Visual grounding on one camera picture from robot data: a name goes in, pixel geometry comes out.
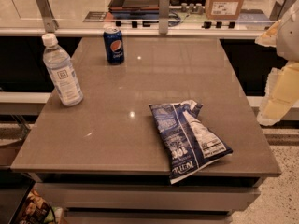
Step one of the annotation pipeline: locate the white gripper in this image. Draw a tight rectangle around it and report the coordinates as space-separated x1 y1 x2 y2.
255 0 299 126

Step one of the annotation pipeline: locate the blue pepsi can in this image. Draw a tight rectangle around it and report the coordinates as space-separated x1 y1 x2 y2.
103 26 124 64

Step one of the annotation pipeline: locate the brown cardboard box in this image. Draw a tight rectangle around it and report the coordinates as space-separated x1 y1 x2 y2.
205 0 244 20

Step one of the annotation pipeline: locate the blue chip bag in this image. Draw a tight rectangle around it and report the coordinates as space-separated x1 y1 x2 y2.
149 100 233 184

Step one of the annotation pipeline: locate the dark laptop stack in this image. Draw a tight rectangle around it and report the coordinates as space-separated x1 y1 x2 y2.
107 0 181 26

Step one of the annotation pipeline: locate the clear plastic water bottle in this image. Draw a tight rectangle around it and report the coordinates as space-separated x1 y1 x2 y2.
42 33 83 106

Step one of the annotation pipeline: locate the grey table drawer base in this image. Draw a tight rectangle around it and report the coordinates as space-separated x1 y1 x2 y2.
35 182 260 224

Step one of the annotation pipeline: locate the snack bag on floor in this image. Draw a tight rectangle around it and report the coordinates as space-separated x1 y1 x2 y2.
13 189 63 224

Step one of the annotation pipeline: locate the right metal glass bracket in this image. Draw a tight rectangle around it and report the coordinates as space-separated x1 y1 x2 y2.
269 0 296 21

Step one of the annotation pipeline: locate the metal glass bracket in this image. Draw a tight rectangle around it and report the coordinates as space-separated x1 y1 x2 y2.
269 0 296 21
159 0 170 35
36 0 59 33

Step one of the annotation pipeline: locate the middle metal glass bracket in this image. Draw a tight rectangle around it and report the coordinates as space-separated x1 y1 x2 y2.
159 0 170 35

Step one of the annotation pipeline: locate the left metal glass bracket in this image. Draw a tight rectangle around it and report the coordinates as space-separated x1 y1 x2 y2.
36 0 59 33

